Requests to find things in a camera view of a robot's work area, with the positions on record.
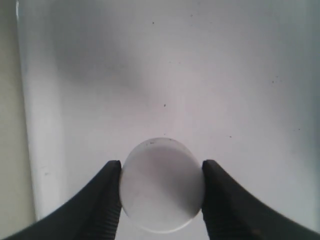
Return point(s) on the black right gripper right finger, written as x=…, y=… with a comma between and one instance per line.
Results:
x=230, y=212

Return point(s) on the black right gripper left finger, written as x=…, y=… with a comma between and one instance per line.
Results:
x=92, y=214

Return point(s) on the white bottle cap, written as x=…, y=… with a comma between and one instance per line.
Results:
x=161, y=186

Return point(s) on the white rectangular plastic tray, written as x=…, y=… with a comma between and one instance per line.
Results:
x=236, y=81

